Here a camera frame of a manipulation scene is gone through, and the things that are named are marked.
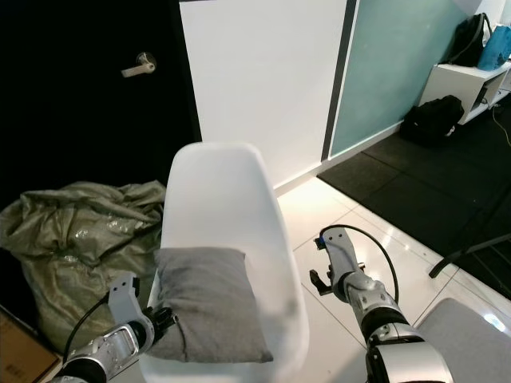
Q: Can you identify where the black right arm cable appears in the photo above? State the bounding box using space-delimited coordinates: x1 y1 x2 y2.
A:
319 223 401 304

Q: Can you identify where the black floor mat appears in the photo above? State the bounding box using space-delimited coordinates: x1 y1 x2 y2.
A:
317 102 511 302

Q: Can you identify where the white low shelf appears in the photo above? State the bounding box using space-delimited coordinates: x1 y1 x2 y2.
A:
418 62 511 125

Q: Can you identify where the black door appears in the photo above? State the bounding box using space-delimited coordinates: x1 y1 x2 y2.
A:
0 0 202 204

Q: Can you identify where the thin pale floor cable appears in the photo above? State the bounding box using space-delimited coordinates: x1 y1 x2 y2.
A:
492 105 511 140

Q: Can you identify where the grey pillow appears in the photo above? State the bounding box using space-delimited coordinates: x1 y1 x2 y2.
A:
148 246 275 365

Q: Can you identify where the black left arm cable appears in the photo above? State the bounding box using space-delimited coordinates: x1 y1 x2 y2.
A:
61 294 114 376

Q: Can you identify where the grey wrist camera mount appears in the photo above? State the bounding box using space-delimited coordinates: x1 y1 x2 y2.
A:
107 270 142 328
319 226 362 282

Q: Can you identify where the black bag with straps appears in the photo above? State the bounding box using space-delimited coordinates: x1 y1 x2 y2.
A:
444 11 493 66

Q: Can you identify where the brown cardboard box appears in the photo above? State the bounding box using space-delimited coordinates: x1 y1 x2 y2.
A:
0 315 61 383

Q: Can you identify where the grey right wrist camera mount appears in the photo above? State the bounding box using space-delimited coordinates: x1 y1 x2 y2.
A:
319 226 362 282

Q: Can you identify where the black metal stand leg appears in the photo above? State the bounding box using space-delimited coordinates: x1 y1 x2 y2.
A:
428 230 511 279

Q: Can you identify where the blue bag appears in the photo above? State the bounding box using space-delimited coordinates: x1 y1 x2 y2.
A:
477 24 511 71

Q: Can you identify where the white plastic chair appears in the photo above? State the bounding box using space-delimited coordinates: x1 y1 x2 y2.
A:
138 142 311 383

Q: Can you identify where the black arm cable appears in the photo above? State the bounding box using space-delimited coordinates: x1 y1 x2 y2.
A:
319 223 401 304
61 294 114 376

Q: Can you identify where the white rounded furniture corner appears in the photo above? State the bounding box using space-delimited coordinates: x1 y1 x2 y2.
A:
418 298 511 383

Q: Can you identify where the large black backpack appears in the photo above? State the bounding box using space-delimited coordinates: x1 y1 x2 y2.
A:
399 94 466 148

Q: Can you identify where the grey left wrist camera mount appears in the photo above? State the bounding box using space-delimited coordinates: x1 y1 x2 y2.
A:
107 270 142 328

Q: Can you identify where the silver door handle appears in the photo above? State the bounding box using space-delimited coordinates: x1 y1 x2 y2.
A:
121 52 158 79

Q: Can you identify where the teal glass wall panel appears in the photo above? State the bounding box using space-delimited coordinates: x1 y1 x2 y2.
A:
322 0 477 160

